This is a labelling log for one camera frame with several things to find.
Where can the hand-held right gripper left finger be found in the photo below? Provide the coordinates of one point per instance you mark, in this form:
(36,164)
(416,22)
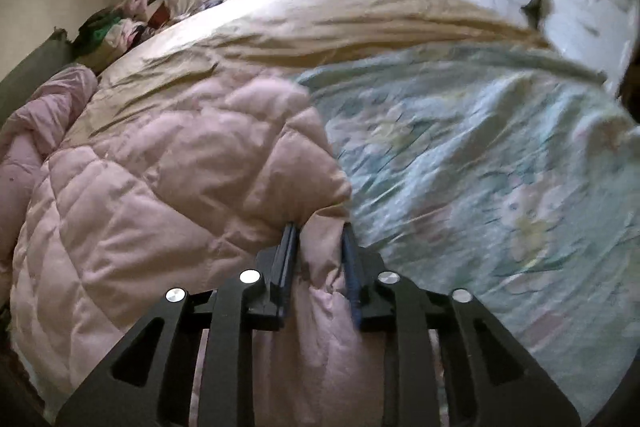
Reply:
(286,267)

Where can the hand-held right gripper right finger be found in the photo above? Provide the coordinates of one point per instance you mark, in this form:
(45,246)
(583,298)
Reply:
(353,282)

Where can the pink quilted duvet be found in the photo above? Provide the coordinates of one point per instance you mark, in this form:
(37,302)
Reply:
(175,182)

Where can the pile of mixed clothes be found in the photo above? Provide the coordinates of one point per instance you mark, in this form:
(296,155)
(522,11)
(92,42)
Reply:
(120,27)

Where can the green floral blanket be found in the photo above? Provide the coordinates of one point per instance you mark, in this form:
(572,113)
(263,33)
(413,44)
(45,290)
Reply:
(450,157)

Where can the beige bed sheet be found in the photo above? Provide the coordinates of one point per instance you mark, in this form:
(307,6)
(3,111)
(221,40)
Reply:
(325,7)

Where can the pink pillow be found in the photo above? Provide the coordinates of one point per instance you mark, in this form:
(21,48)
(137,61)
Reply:
(40,107)

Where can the green headboard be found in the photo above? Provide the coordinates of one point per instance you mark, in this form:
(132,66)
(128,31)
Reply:
(35,67)

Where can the white drawer cabinet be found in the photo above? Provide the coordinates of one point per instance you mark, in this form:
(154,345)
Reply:
(575,22)

